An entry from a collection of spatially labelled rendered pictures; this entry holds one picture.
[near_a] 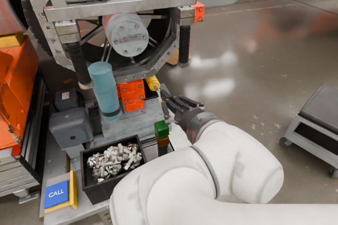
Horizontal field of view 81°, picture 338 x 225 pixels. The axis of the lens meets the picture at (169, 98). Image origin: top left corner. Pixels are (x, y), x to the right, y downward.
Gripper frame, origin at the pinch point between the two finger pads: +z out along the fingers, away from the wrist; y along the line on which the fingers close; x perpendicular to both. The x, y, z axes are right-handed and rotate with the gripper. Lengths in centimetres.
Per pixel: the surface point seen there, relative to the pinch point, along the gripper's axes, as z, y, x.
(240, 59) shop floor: 113, -140, 42
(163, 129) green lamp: -7.3, 5.1, 6.6
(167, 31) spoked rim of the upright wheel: 34.7, -18.5, -15.4
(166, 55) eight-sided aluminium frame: 28.8, -14.2, -5.5
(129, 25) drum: 10.6, 5.0, -22.9
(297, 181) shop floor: -9, -71, 75
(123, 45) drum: 12.5, 7.9, -16.9
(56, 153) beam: 57, 52, 44
